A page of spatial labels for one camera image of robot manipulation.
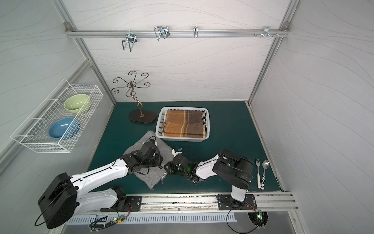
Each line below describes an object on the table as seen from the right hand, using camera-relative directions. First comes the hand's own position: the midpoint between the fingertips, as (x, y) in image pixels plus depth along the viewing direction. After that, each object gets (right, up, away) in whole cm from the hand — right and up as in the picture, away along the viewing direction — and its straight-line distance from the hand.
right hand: (165, 167), depth 84 cm
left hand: (-1, +5, -1) cm, 5 cm away
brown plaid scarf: (+12, +25, +9) cm, 29 cm away
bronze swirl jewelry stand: (-25, +30, +26) cm, 47 cm away
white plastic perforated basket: (-5, +30, +14) cm, 33 cm away
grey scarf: (-5, -2, -5) cm, 7 cm away
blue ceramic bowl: (-43, +25, -18) cm, 53 cm away
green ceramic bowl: (-42, +37, -12) cm, 57 cm away
